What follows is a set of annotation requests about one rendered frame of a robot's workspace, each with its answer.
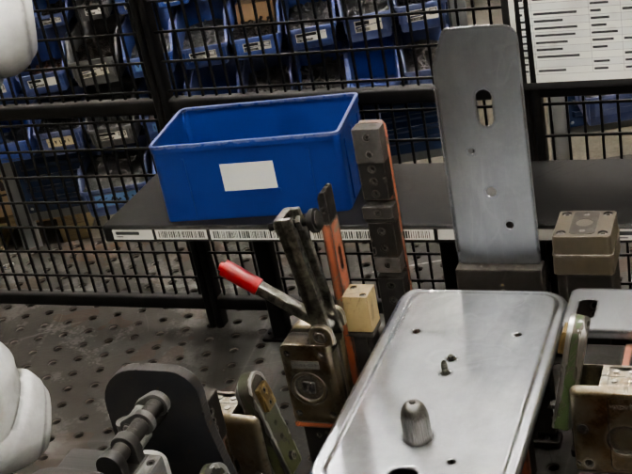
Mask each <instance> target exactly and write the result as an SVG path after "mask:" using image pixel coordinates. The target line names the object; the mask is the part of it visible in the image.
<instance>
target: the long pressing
mask: <svg viewBox="0 0 632 474"><path fill-rule="evenodd" d="M567 305H568V303H567V301H566V300H565V299H564V298H563V297H562V296H560V295H558V294H555V293H553V292H533V291H479V290H423V289H413V290H411V291H409V292H407V293H405V294H404V295H403V296H402V297H401V298H400V300H399V301H398V303H397V305H396V307H395V309H394V310H393V312H392V314H391V316H390V317H389V319H388V321H387V324H386V326H385V328H384V330H383V332H382V334H381V335H380V337H379V339H378V341H377V342H376V344H375V346H374V348H373V350H372V352H371V354H370V356H369V358H368V360H367V362H366V364H365V366H364V368H363V370H362V372H361V373H360V374H359V376H358V378H357V380H356V382H355V385H354V387H353V389H352V390H351V392H350V394H349V396H348V398H347V400H346V402H345V404H344V406H343V407H342V408H341V410H340V413H339V415H338V417H337V419H336V421H335V423H334V425H333V426H332V428H331V430H330V432H329V434H328V436H327V438H326V440H325V442H324V443H323V445H322V447H321V449H320V451H319V453H318V455H317V457H316V459H315V461H314V462H313V464H312V466H311V469H310V472H309V474H391V472H393V471H394V470H397V469H404V470H414V471H416V472H417V473H418V474H521V473H522V469H523V466H524V464H525V460H526V457H527V453H528V450H529V444H530V441H531V438H532V435H533V431H534V428H535V425H536V421H537V418H538V415H539V412H540V408H541V405H542V402H543V398H544V396H545V390H546V386H547V383H548V380H549V376H550V373H551V370H552V367H553V363H554V360H555V357H556V353H557V351H558V347H559V340H560V337H561V331H562V329H563V327H562V325H561V324H562V321H563V318H564V314H565V311H566V308H567ZM415 330H419V331H420V332H419V333H417V334H415V333H413V331H415ZM516 333H520V334H521V336H520V337H515V336H514V334H516ZM449 354H453V355H454V357H455V358H456V359H455V360H454V361H451V362H449V361H447V358H448V355H449ZM442 360H446V361H447V364H448V369H449V372H450V374H449V375H441V374H440V373H441V372H442V371H441V361H442ZM411 399H417V400H420V401H421V402H423V404H424V405H425V406H426V408H427V410H428V413H429V417H430V422H431V428H432V434H433V439H432V440H431V441H430V442H429V443H428V444H425V445H423V446H419V447H413V446H409V445H407V444H406V443H405V442H404V441H403V428H402V424H401V410H402V407H403V404H404V403H405V402H406V401H408V400H411ZM449 460H454V461H455V464H453V465H449V464H448V461H449Z"/></svg>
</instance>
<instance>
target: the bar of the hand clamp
mask: <svg viewBox="0 0 632 474"><path fill-rule="evenodd" d="M323 226H324V219H323V215H322V213H321V212H320V211H319V210H318V209H317V208H312V209H309V210H308V212H307V214H306V217H305V216H304V215H303V214H302V212H301V209H300V207H299V206H297V207H288V208H284V209H283V210H282V211H281V212H280V213H279V215H278V216H277V217H276V219H274V223H269V224H268V229H269V231H274V232H275V233H277V235H278V238H279V241H280V242H281V245H282V248H283V250H284V253H285V256H286V258H287V261H288V264H289V266H290V268H291V271H292V275H293V278H294V281H295V283H296V286H297V289H298V291H299V293H300V296H301V299H302V301H303V304H304V307H305V309H306V312H307V315H308V318H309V321H310V323H311V326H314V325H315V324H324V325H327V326H328V327H330V328H331V330H332V331H333V334H337V333H342V332H343V330H344V329H343V326H342V323H341V320H340V316H339V314H338V311H337V308H336V306H335V303H334V300H333V297H332V295H331V292H330V290H329V287H328V284H327V282H326V279H325V276H324V272H323V269H322V266H321V264H320V261H319V259H318V256H317V253H316V250H315V248H314V245H313V242H312V240H311V237H310V235H309V232H308V229H309V230H310V231H311V232H312V233H317V232H320V231H321V230H322V228H323ZM328 317H329V318H331V319H333V320H334V321H335V326H334V327H333V329H332V327H331V324H330V322H329V320H328Z"/></svg>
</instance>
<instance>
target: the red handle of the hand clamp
mask: <svg viewBox="0 0 632 474"><path fill-rule="evenodd" d="M217 270H219V271H220V273H219V275H220V276H221V277H223V278H225V279H227V280H228V281H230V282H232V283H234V284H235V285H237V286H239V287H241V288H243V289H244V290H246V291H248V292H251V293H252V294H254V295H255V294H256V295H258V296H260V297H262V298H263V299H265V300H267V301H269V302H271V303H272V304H274V305H276V306H278V307H279V308H282V309H284V310H286V311H287V312H289V313H290V314H292V315H294V316H295V317H297V318H299V319H301V320H302V321H304V322H306V323H308V324H310V325H311V323H310V321H309V318H308V315H307V312H306V309H305V307H304V304H303V303H302V302H300V301H298V300H296V299H294V298H293V297H291V296H289V295H287V294H286V293H284V292H282V291H280V290H279V289H277V288H275V287H273V286H271V285H270V284H268V283H266V282H264V281H263V279H262V278H260V277H258V276H256V275H254V274H252V273H251V272H249V271H247V270H246V269H244V268H243V267H241V266H239V265H237V264H235V263H234V262H232V261H229V260H227V261H226V262H223V261H222V262H221V263H220V265H219V266H218V269H217ZM328 320H329V322H330V324H331V327H332V329H333V327H334V326H335V321H334V320H333V319H331V318H329V317H328Z"/></svg>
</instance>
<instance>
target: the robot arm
mask: <svg viewBox="0 0 632 474"><path fill-rule="evenodd" d="M37 50H38V39H37V31H36V24H35V17H34V10H33V5H32V0H0V88H1V86H2V84H3V81H4V78H6V77H13V76H16V75H18V74H20V73H21V72H22V71H24V70H25V69H26V68H27V67H28V66H29V65H30V64H31V62H32V59H33V58H34V57H35V55H36V53H37ZM51 429H52V406H51V398H50V394H49V391H48V389H47V388H46V387H45V385H44V384H43V383H42V381H41V380H40V379H39V378H38V376H36V375H35V374H34V373H33V372H31V371H29V370H27V369H17V367H16V365H15V361H14V357H13V355H12V353H11V351H10V350H9V349H8V347H6V346H5V345H4V344H3V343H2V342H1V341H0V474H11V473H14V472H16V471H18V470H20V469H22V468H24V467H26V466H29V465H30V464H32V463H34V462H35V461H37V460H38V459H39V458H40V456H41V455H42V454H43V453H44V452H45V451H46V450H47V448H48V446H49V443H50V438H51Z"/></svg>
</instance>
